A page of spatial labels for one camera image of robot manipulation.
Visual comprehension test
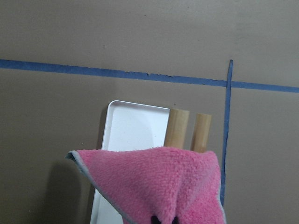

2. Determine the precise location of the pink grey microfiber cloth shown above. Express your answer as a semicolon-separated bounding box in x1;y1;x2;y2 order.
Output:
66;147;226;224

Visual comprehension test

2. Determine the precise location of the white rectangular tray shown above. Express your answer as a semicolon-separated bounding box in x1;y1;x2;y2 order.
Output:
90;100;171;224

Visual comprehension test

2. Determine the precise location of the wooden rack rod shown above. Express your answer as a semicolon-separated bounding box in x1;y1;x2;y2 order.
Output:
191;113;212;153
164;109;190;149

